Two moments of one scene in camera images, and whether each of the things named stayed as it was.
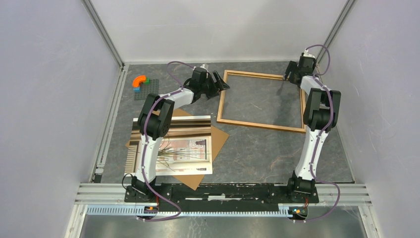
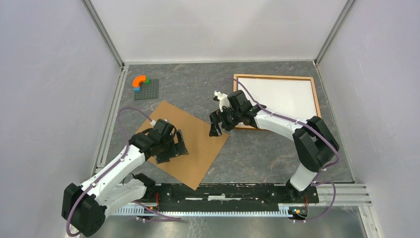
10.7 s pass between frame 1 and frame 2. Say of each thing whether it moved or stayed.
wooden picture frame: moved
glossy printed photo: moved
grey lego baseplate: stayed
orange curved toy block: stayed
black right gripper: moved
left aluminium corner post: stayed
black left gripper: moved
